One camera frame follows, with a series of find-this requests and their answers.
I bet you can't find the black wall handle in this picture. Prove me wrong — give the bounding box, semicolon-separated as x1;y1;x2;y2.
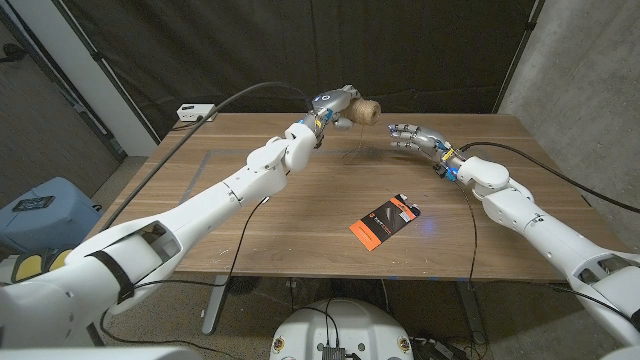
0;43;29;64

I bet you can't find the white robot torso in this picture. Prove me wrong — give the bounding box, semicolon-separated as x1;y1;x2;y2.
268;298;415;360

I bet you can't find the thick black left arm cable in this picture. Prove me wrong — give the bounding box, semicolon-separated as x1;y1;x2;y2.
102;81;314;231

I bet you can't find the black backdrop stand pole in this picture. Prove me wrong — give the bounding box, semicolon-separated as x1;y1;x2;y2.
52;0;161;144
492;0;546;115

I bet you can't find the long grey tape strip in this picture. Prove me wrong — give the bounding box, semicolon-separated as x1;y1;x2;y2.
207;148;489;157

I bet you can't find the white power box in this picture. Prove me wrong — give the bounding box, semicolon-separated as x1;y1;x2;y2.
176;103;219;123

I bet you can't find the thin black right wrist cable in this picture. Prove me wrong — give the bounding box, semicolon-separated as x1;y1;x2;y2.
449;174;479;294

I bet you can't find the black backdrop curtain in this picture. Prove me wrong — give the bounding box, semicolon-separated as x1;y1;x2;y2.
59;0;546;141

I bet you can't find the black ribbed round object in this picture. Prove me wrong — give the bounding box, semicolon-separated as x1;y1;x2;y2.
227;276;262;297

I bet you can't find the black torso cable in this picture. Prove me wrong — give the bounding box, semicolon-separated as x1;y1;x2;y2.
291;298;342;351

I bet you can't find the grey power strip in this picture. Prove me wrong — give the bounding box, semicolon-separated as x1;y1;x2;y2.
412;337;469;360

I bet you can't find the thin black left wrist cable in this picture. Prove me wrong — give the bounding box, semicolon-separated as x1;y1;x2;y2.
98;195;271;360

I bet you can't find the grey metal table leg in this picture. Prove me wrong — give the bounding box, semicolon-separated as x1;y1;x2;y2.
453;279;489;346
201;274;231;336

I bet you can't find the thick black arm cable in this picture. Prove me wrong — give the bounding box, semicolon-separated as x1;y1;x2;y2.
102;81;314;231
458;141;640;214

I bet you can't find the brown jute twine spool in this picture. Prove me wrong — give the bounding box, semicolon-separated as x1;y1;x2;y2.
341;98;382;165

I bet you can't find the blue storage box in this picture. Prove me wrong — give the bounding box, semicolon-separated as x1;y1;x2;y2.
0;176;104;254

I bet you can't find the orange and black package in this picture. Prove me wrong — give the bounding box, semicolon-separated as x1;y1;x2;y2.
348;193;422;253

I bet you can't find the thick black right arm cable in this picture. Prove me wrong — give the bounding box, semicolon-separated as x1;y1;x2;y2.
458;141;640;214

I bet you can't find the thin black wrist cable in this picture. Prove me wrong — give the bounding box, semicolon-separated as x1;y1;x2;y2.
449;174;479;294
98;195;271;360

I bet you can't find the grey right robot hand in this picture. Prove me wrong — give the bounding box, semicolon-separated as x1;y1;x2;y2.
387;123;461;171

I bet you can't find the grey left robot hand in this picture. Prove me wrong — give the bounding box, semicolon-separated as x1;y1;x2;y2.
302;83;362;134

